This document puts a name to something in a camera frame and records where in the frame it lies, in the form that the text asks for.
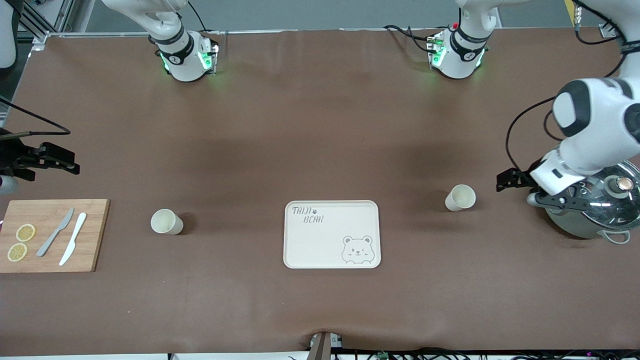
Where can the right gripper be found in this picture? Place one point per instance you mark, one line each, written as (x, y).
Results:
(15, 156)

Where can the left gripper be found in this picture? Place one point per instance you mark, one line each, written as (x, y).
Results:
(520, 177)

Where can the white paper cup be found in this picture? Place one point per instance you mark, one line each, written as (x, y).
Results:
(164, 221)
(462, 196)

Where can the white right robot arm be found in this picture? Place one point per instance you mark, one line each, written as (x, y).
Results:
(185, 65)

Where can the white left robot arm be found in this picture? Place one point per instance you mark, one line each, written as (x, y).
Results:
(600, 125)

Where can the grey-green electric cooking pot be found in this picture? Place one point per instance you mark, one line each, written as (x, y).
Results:
(575, 225)

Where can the grey plastic knife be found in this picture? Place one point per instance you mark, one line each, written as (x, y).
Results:
(54, 235)

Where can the white plastic knife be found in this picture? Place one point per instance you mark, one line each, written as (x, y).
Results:
(74, 240)

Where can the wooden cutting board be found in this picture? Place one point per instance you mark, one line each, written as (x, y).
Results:
(95, 235)

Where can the yellow lemon slice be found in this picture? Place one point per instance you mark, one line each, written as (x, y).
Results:
(25, 232)
(17, 252)

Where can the glass pot lid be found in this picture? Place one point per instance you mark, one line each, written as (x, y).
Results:
(620, 210)

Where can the green-lit left base box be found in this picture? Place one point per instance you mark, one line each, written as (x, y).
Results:
(436, 50)

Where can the green-lit base box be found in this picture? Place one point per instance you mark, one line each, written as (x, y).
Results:
(210, 55)
(436, 50)

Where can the green-lit right base box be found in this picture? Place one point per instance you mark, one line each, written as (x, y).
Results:
(210, 55)

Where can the cream bear print tray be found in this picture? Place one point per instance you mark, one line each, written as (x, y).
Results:
(330, 240)

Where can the brown table edge camera mount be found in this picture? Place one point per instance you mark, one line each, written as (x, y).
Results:
(322, 347)

